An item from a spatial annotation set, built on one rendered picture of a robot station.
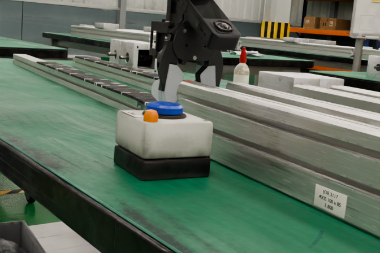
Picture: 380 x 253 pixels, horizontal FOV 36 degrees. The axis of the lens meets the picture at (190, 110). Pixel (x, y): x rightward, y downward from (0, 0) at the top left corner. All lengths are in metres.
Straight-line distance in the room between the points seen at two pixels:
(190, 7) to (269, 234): 0.42
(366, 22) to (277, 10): 4.68
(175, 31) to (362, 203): 0.41
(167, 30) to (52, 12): 11.62
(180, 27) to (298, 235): 0.43
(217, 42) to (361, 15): 3.57
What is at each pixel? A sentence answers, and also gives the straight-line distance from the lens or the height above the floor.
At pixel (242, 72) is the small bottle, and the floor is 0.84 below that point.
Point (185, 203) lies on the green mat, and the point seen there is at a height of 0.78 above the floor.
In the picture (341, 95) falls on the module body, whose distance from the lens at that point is 0.79.
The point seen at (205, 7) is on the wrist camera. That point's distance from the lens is 0.81.
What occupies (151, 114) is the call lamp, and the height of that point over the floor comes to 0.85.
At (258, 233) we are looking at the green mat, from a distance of 0.47.
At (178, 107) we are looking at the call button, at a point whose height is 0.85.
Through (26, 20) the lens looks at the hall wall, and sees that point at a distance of 12.25.
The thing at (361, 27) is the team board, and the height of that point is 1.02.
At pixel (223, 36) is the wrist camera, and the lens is 0.76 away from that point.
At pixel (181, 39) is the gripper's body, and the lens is 0.82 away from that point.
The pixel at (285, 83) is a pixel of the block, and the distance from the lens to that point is 0.88.
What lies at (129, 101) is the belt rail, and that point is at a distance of 0.99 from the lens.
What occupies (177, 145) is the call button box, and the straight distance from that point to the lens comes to 0.59.
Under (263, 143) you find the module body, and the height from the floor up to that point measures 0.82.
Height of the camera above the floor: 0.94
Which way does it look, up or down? 8 degrees down
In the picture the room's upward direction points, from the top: 5 degrees clockwise
